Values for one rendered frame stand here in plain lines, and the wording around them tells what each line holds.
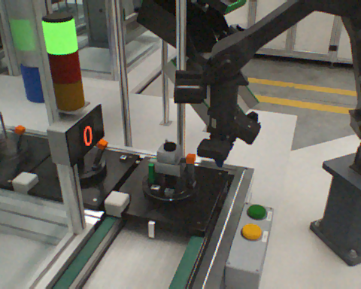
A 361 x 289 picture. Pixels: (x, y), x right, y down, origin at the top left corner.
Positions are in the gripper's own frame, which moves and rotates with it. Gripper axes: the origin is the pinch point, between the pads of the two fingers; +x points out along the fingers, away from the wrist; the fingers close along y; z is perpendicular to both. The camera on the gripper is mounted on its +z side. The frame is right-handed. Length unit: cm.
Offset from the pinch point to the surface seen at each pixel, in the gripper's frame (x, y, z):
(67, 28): -30.6, -20.0, -21.5
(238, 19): 65, 402, -72
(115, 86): 23, 80, -68
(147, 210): 12.4, -9.5, -14.3
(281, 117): 24, 71, 8
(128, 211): 12.4, -11.4, -18.3
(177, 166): 4.1, -2.2, -9.6
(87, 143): -9.5, -19.4, -21.1
